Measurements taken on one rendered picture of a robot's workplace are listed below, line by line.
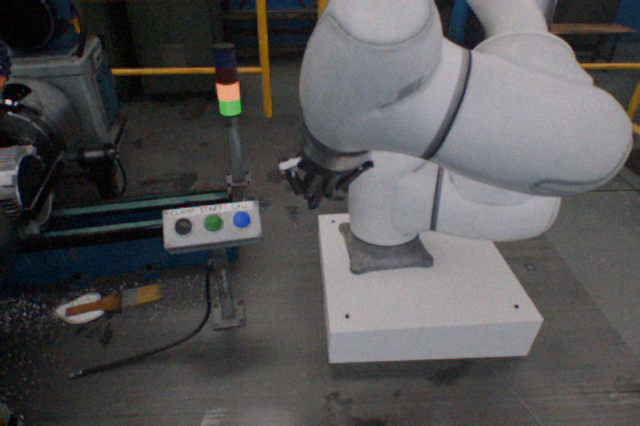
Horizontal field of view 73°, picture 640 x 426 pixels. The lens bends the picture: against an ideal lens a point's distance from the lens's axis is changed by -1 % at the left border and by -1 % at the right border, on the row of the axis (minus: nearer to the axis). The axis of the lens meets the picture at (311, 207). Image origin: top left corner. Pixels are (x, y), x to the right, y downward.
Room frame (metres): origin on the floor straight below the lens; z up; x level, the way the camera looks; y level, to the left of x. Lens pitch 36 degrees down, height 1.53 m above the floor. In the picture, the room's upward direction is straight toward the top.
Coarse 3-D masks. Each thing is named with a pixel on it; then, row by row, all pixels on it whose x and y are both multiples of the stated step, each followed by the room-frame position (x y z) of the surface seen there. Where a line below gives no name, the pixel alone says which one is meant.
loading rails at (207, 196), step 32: (160, 192) 0.91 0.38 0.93; (192, 192) 0.92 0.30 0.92; (224, 192) 0.93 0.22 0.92; (64, 224) 0.83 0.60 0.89; (96, 224) 0.84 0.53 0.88; (128, 224) 0.79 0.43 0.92; (160, 224) 0.78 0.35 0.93; (32, 256) 0.72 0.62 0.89; (64, 256) 0.73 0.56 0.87; (96, 256) 0.74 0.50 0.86; (128, 256) 0.76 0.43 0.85; (160, 256) 0.77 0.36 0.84; (192, 256) 0.78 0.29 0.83
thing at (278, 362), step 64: (192, 128) 1.56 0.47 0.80; (256, 128) 1.56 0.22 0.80; (64, 192) 1.10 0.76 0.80; (128, 192) 1.10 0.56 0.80; (256, 192) 1.10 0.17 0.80; (256, 256) 0.81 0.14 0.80; (512, 256) 0.81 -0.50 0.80; (0, 320) 0.61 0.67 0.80; (64, 320) 0.61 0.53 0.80; (128, 320) 0.61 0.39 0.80; (192, 320) 0.61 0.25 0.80; (256, 320) 0.61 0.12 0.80; (320, 320) 0.61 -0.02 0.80; (576, 320) 0.61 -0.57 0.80; (0, 384) 0.46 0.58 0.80; (64, 384) 0.46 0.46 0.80; (128, 384) 0.46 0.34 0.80; (192, 384) 0.46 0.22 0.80; (256, 384) 0.46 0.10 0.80; (320, 384) 0.46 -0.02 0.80; (384, 384) 0.46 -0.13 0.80; (448, 384) 0.46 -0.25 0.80; (512, 384) 0.46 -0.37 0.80; (576, 384) 0.46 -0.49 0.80
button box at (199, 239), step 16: (192, 208) 0.62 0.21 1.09; (208, 208) 0.63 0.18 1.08; (224, 208) 0.63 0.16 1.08; (240, 208) 0.63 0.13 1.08; (256, 208) 0.63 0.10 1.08; (192, 224) 0.60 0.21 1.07; (224, 224) 0.61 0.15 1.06; (256, 224) 0.61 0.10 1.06; (176, 240) 0.57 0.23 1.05; (192, 240) 0.58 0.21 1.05; (208, 240) 0.58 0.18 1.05; (224, 240) 0.58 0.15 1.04; (240, 240) 0.59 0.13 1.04; (256, 240) 0.60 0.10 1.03
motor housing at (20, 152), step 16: (0, 160) 0.76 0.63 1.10; (16, 160) 0.77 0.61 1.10; (32, 160) 0.85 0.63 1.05; (16, 176) 0.75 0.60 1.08; (32, 176) 0.86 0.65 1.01; (0, 192) 0.72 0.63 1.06; (16, 192) 0.72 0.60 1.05; (16, 208) 0.71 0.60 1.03; (48, 208) 0.82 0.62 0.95; (16, 224) 0.70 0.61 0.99; (32, 224) 0.73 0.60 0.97
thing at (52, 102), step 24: (0, 96) 0.96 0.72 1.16; (24, 96) 0.99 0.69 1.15; (48, 96) 1.05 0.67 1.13; (0, 120) 0.93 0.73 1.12; (24, 120) 0.94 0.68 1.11; (48, 120) 0.96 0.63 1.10; (72, 120) 1.07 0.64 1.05; (0, 144) 0.93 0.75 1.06; (24, 144) 0.91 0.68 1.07; (48, 144) 0.95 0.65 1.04; (72, 144) 1.02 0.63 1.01
